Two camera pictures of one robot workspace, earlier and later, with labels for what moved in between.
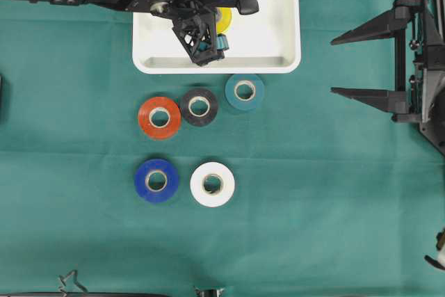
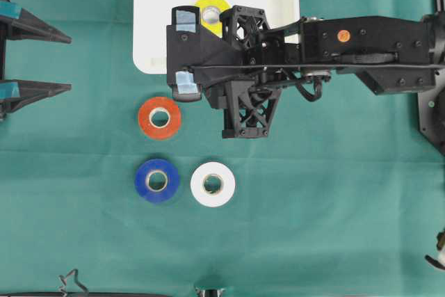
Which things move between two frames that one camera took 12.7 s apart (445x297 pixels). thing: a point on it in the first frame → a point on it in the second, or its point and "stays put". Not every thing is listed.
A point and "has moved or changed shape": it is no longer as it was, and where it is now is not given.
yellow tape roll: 223,19 has moved or changed shape
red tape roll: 159,133 stays put
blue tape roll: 170,174 stays put
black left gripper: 190,3 → 17,23
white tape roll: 224,193 stays put
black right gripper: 427,76 → 274,60
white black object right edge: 440,246 stays put
